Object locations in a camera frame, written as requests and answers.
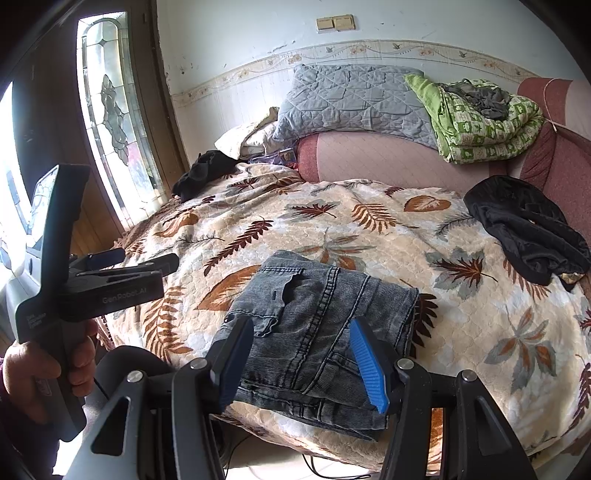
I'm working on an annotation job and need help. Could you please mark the grey quilted pillow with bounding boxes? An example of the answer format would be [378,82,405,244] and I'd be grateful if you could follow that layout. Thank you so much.
[273,64,437,149]

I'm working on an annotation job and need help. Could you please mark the black garment on sofa right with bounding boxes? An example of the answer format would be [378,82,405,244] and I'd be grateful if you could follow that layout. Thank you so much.
[464,175,590,292]

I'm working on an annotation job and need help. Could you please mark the green patterned folded blanket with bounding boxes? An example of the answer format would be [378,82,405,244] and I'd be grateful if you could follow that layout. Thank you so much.
[405,74,545,164]

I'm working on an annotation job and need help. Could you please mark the black garment on sofa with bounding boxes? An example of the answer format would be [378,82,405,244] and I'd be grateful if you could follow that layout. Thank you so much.
[464,175,590,292]
[172,150,236,202]

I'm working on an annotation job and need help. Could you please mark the beige wall switch plate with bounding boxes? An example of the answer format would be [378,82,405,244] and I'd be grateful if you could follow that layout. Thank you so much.
[315,14,356,32]

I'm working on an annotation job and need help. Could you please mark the black garment on sofa left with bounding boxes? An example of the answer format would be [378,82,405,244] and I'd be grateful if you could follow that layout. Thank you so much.
[172,150,236,202]

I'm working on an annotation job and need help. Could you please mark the grey denim pants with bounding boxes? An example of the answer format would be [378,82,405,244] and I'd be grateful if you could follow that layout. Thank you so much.
[214,251,420,440]

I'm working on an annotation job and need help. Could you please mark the dark grey crumpled garment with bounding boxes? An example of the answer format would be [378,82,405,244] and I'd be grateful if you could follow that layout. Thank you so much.
[441,79,511,121]

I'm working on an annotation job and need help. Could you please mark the person left hand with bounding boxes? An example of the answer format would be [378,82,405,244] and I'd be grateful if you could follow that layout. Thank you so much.
[1,320,98,424]

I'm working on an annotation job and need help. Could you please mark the leaf pattern blanket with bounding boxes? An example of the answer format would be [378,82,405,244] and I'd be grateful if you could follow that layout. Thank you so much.
[99,164,590,465]

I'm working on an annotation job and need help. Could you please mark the white cream pillow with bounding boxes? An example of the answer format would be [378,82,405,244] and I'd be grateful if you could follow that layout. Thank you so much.
[214,107,283,160]

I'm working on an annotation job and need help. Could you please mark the wooden stained glass door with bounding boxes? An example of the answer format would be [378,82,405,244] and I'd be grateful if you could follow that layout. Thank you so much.
[1,1,186,255]

